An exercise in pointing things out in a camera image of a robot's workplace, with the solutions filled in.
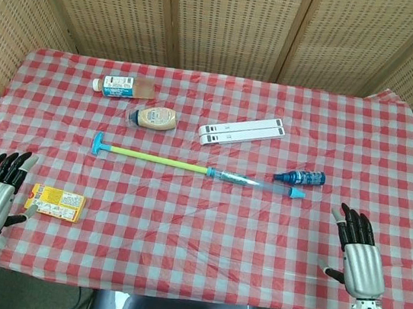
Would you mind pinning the yellow cardboard box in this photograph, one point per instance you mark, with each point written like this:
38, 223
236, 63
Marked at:
59, 203

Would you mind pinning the red white checkered tablecloth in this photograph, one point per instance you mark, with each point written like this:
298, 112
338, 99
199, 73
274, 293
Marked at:
199, 230

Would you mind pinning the tea bottle with white cap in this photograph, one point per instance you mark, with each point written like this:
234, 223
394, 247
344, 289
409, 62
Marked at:
123, 87

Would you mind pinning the bamboo folding screen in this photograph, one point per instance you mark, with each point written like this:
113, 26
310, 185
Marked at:
233, 20

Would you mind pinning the blue spray bottle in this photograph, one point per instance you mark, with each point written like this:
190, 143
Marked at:
301, 176

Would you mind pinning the beige squeeze sauce bottle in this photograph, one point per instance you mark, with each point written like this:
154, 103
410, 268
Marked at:
157, 119

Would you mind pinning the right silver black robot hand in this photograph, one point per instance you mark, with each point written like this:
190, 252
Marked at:
362, 266

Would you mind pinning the large syringe with green plunger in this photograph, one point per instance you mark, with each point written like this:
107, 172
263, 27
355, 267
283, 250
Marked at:
159, 158

